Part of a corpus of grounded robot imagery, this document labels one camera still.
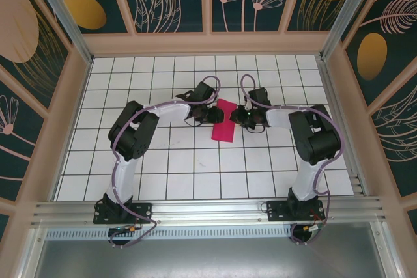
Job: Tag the pink paper sheet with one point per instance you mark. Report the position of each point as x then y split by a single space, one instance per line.
223 131

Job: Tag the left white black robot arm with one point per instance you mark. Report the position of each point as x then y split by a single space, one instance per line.
120 180

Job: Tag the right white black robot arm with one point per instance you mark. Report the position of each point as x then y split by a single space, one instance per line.
306 187

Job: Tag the grey metal sheet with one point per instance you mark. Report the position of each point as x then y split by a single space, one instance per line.
208 258

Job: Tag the yellow power connector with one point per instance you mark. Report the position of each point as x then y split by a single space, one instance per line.
133 228
307 227

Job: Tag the aluminium side rail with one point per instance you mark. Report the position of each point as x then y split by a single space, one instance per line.
339 121

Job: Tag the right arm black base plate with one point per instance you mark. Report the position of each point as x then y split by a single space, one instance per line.
277 211

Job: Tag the long aluminium mounting rail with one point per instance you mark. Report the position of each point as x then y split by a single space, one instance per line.
208 209

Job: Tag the aluminium frame post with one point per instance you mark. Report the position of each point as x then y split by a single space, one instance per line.
58 8
348 8

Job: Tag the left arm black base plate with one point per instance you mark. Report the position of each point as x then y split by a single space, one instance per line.
143 213

